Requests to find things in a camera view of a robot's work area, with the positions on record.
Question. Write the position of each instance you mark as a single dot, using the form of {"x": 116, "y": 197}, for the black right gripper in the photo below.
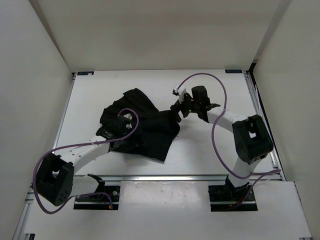
{"x": 178, "y": 107}

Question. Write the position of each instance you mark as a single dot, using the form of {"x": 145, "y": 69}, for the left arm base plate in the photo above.
{"x": 93, "y": 193}

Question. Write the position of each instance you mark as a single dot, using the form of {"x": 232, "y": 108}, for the left aluminium frame rail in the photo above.
{"x": 19, "y": 233}

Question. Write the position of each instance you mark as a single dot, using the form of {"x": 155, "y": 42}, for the blue label sticker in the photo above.
{"x": 233, "y": 71}
{"x": 85, "y": 73}

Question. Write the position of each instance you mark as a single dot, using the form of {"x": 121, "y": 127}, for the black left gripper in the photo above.
{"x": 130, "y": 129}

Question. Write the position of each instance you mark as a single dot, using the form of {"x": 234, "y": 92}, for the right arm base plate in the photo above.
{"x": 223, "y": 199}

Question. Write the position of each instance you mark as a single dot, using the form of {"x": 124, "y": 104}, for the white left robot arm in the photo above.
{"x": 54, "y": 180}

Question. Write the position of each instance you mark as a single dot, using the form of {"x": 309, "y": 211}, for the left blue label sticker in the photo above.
{"x": 85, "y": 73}

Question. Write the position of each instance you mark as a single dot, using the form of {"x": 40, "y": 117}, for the front aluminium rail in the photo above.
{"x": 163, "y": 178}

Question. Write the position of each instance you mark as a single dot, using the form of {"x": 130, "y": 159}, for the black pleated skirt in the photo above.
{"x": 157, "y": 128}

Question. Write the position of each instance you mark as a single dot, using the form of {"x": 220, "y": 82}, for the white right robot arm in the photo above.
{"x": 251, "y": 137}

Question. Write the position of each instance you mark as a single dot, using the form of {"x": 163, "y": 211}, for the right blue label sticker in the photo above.
{"x": 233, "y": 71}

